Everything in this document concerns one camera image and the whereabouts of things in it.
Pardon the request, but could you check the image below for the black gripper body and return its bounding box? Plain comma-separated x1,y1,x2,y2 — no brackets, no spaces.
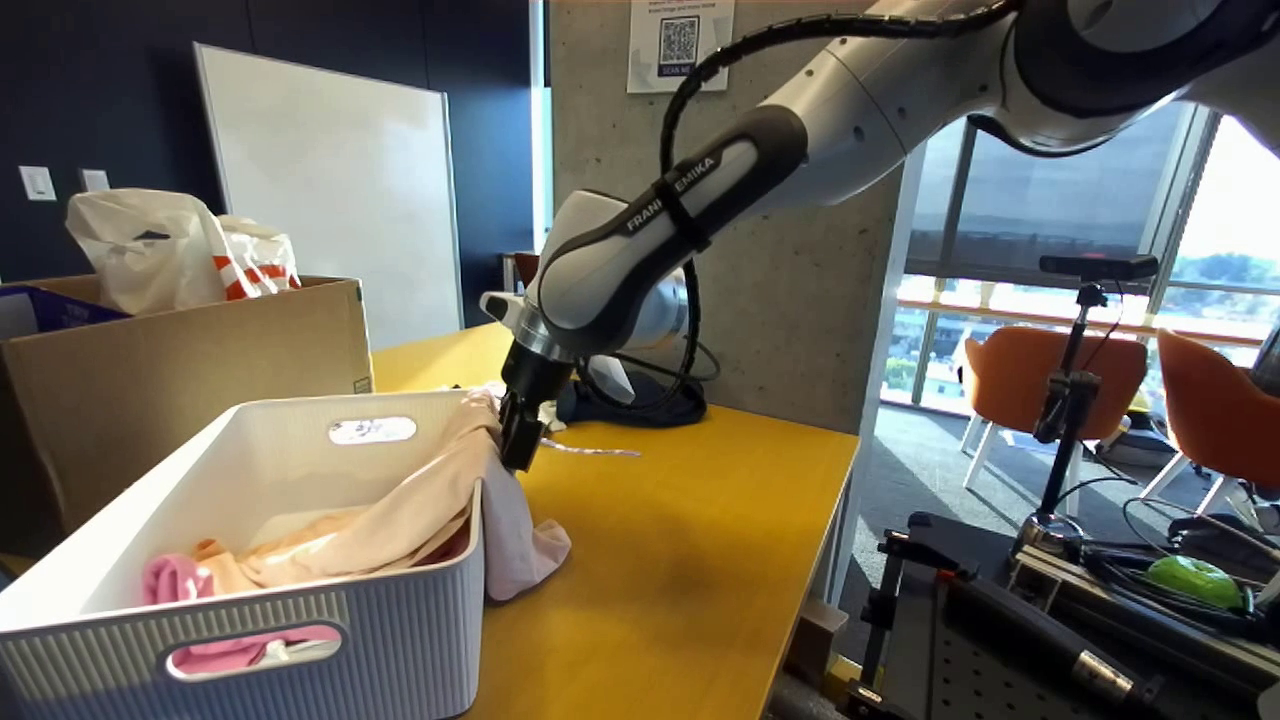
495,336,579,431

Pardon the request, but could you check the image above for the peach t-shirt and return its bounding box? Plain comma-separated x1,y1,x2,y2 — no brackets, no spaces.
192,392,577,606

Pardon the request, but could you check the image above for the white plastic storage bin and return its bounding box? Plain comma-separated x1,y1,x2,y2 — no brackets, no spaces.
0,386,491,720

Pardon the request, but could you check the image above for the white whiteboard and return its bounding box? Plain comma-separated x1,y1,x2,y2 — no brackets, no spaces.
192,40,466,355

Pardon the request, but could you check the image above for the brown cardboard box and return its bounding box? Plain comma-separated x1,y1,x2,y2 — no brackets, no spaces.
0,270,374,553

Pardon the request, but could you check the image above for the QR code poster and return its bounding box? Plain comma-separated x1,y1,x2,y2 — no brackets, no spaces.
622,0,740,95

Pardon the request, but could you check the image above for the pink garment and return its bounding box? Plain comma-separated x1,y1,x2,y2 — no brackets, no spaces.
141,553,347,678

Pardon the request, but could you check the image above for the white plastic bag orange print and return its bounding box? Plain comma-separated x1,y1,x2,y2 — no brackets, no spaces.
58,182,309,321

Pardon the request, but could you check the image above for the dark blue item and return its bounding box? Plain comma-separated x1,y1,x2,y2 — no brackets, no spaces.
0,281,131,341

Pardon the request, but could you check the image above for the orange chair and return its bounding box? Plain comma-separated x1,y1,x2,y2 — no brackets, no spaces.
954,322,1150,490
1137,328,1280,523

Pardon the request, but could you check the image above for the black equipment cart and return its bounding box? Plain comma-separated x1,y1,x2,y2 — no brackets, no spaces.
853,512,1280,720

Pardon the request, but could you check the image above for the green round object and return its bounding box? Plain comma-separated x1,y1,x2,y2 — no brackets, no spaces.
1143,547,1253,621

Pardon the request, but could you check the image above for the large glass window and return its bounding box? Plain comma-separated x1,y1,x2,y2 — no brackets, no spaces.
876,90,1280,416

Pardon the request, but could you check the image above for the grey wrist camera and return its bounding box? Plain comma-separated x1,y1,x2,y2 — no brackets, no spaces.
579,349,639,406

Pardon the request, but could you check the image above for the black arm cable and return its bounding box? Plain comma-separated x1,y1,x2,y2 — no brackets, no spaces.
657,0,1033,392

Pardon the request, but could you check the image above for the black camera tripod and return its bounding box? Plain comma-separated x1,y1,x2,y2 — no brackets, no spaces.
1012,276,1117,543

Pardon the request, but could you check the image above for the black stereo camera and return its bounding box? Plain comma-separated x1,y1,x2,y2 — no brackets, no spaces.
1037,253,1162,286

